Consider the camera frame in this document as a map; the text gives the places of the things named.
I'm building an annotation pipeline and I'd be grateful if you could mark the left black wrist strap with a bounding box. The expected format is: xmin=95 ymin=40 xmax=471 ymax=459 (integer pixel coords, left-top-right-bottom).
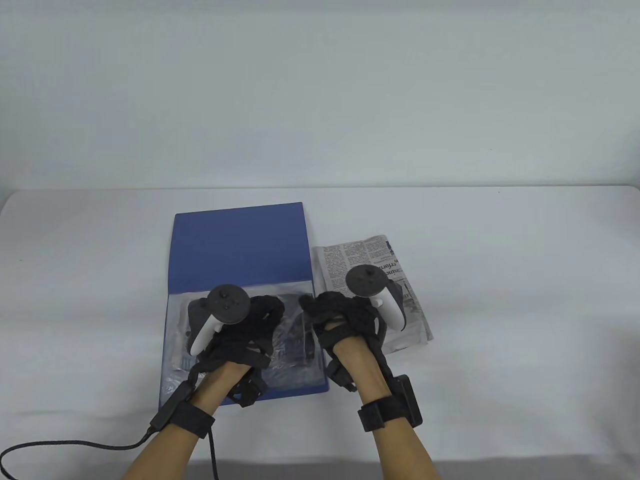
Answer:
xmin=170 ymin=400 xmax=216 ymax=438

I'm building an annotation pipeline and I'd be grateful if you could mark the white grey controller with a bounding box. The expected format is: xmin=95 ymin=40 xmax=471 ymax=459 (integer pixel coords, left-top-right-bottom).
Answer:
xmin=345 ymin=265 xmax=408 ymax=333
xmin=188 ymin=284 xmax=252 ymax=357

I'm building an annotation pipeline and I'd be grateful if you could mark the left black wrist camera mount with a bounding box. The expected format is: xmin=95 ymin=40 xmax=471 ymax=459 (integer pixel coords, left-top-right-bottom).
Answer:
xmin=227 ymin=370 xmax=268 ymax=408

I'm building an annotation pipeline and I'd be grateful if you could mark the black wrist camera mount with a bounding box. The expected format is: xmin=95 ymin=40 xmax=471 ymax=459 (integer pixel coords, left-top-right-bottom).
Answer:
xmin=325 ymin=357 xmax=357 ymax=392
xmin=227 ymin=370 xmax=268 ymax=408

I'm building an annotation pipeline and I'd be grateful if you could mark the black box on wrist strap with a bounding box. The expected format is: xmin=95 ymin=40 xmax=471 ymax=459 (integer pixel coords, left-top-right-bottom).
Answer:
xmin=392 ymin=375 xmax=423 ymax=428

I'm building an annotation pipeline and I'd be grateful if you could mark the person's left forearm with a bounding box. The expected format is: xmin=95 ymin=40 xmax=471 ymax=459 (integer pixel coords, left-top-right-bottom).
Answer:
xmin=120 ymin=360 xmax=256 ymax=480

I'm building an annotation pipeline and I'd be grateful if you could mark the right white grey controller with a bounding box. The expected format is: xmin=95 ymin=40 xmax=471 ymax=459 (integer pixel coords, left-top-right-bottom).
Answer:
xmin=345 ymin=265 xmax=408 ymax=333

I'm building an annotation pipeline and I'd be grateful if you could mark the left white grey controller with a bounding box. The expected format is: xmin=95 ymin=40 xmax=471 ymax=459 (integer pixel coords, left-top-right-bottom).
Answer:
xmin=188 ymin=284 xmax=252 ymax=357

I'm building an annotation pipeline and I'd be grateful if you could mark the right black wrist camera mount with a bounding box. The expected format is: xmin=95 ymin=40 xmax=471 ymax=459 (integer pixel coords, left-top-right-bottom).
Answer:
xmin=325 ymin=357 xmax=357 ymax=392

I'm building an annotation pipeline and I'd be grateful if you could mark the right black wrist strap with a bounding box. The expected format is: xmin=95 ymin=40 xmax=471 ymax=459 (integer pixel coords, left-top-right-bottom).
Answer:
xmin=356 ymin=400 xmax=401 ymax=433

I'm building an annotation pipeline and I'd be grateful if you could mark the black braided cable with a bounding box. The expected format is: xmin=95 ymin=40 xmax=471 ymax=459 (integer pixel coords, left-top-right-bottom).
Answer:
xmin=0 ymin=425 xmax=156 ymax=473
xmin=206 ymin=430 xmax=222 ymax=480

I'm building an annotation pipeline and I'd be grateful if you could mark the person's left hand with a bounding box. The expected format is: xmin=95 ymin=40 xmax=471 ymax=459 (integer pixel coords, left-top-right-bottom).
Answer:
xmin=197 ymin=295 xmax=286 ymax=373

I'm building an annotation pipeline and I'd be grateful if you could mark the blue folder with clear sleeves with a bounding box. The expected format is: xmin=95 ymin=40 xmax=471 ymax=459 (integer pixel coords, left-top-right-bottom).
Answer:
xmin=159 ymin=201 xmax=331 ymax=408

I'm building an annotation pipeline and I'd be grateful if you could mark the black cable connector box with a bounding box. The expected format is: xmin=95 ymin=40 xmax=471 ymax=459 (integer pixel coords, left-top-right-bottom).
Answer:
xmin=150 ymin=382 xmax=193 ymax=431

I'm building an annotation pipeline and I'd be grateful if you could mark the black wrist strap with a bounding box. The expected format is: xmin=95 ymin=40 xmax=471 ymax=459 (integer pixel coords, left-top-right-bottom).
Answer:
xmin=356 ymin=400 xmax=401 ymax=433
xmin=170 ymin=400 xmax=216 ymax=438

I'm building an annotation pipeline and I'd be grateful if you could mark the newspaper with grey street photo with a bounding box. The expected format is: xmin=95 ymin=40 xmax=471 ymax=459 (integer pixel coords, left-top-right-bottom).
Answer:
xmin=312 ymin=234 xmax=435 ymax=355

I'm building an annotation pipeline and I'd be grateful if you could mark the person's right hand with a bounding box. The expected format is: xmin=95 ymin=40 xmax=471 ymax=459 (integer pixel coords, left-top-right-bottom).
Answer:
xmin=298 ymin=291 xmax=386 ymax=353

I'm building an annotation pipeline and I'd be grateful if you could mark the person's right forearm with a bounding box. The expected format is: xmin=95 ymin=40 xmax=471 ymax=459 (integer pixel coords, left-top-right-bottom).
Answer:
xmin=327 ymin=335 xmax=441 ymax=480

